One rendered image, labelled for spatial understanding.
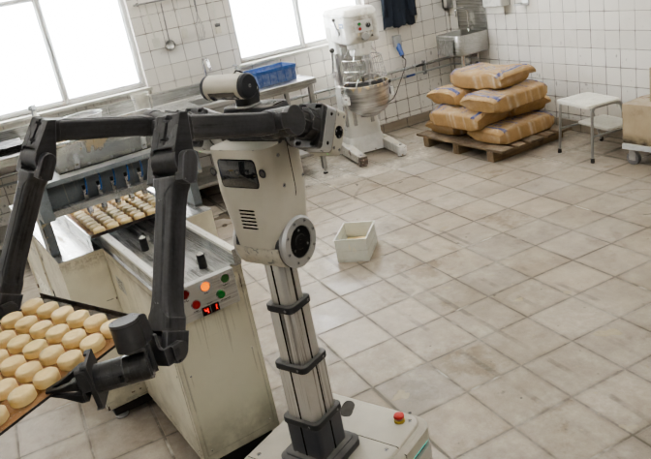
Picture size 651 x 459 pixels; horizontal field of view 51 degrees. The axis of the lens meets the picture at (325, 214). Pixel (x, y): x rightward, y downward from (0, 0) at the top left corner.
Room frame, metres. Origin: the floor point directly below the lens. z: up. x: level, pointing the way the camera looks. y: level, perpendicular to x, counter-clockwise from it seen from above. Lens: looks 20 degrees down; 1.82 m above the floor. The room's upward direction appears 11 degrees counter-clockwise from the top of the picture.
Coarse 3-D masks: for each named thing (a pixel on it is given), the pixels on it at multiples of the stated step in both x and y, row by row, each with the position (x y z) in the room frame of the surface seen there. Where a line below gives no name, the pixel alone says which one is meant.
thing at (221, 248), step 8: (192, 224) 2.73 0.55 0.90; (192, 232) 2.68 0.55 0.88; (200, 232) 2.60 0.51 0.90; (208, 232) 2.58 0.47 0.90; (200, 240) 2.62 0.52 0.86; (208, 240) 2.52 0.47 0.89; (216, 240) 2.48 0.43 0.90; (208, 248) 2.55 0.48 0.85; (216, 248) 2.47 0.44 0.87; (224, 248) 2.40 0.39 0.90; (232, 248) 2.37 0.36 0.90; (224, 256) 2.42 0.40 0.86; (232, 256) 2.34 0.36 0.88
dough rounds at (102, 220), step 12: (108, 204) 3.20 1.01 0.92; (132, 204) 3.15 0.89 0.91; (144, 204) 3.07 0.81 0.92; (72, 216) 3.17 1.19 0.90; (84, 216) 3.06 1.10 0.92; (96, 216) 3.05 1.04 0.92; (108, 216) 2.99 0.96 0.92; (120, 216) 2.96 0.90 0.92; (132, 216) 2.97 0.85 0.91; (144, 216) 2.93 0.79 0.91; (84, 228) 2.95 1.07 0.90; (96, 228) 2.86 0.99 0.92; (108, 228) 2.85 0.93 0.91
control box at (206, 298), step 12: (204, 276) 2.30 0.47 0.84; (216, 276) 2.30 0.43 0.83; (192, 288) 2.25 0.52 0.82; (216, 288) 2.29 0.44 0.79; (228, 288) 2.32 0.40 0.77; (192, 300) 2.25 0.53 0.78; (204, 300) 2.27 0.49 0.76; (216, 300) 2.29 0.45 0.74; (228, 300) 2.31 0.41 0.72; (192, 312) 2.24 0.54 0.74; (204, 312) 2.26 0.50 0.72
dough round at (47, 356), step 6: (48, 348) 1.28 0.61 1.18; (54, 348) 1.28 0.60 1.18; (60, 348) 1.27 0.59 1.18; (42, 354) 1.26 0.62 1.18; (48, 354) 1.26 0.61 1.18; (54, 354) 1.25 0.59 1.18; (60, 354) 1.26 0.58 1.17; (42, 360) 1.25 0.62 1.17; (48, 360) 1.25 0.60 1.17; (54, 360) 1.25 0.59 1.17
